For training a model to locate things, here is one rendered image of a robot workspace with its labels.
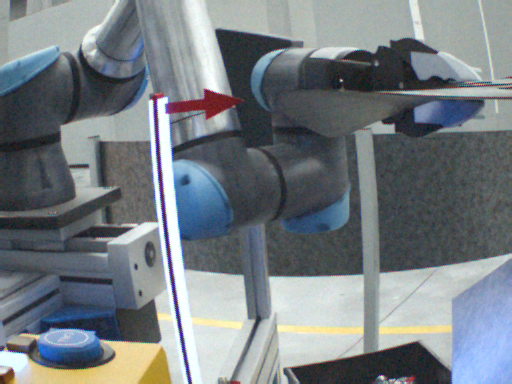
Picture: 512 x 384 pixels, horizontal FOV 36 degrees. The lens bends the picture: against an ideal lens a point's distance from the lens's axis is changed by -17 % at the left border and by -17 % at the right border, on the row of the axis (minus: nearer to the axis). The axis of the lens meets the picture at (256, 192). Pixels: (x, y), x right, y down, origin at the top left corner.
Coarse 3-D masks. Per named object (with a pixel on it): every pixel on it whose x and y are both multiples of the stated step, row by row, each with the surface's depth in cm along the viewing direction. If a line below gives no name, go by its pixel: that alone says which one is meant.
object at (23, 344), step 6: (18, 336) 45; (24, 336) 45; (6, 342) 44; (12, 342) 44; (18, 342) 44; (24, 342) 44; (30, 342) 44; (36, 342) 45; (12, 348) 44; (18, 348) 44; (24, 348) 44; (30, 348) 44
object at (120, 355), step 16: (32, 336) 47; (16, 352) 44; (32, 352) 44; (112, 352) 44; (128, 352) 45; (144, 352) 45; (160, 352) 46; (32, 368) 41; (48, 368) 42; (64, 368) 42; (80, 368) 42; (96, 368) 42; (112, 368) 42; (128, 368) 42; (144, 368) 43; (160, 368) 45
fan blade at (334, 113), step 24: (288, 96) 58; (312, 96) 58; (336, 96) 57; (360, 96) 57; (384, 96) 57; (408, 96) 57; (432, 96) 57; (456, 96) 57; (480, 96) 57; (504, 96) 58; (312, 120) 71; (336, 120) 73; (360, 120) 74
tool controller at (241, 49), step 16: (224, 32) 122; (240, 32) 122; (256, 32) 130; (224, 48) 123; (240, 48) 122; (256, 48) 122; (272, 48) 122; (224, 64) 123; (240, 64) 123; (240, 80) 123; (240, 96) 123; (240, 112) 124; (256, 112) 124; (256, 128) 124; (256, 144) 124
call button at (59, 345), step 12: (48, 336) 44; (60, 336) 44; (72, 336) 44; (84, 336) 45; (96, 336) 45; (48, 348) 43; (60, 348) 42; (72, 348) 43; (84, 348) 43; (96, 348) 44; (60, 360) 42; (72, 360) 42; (84, 360) 43
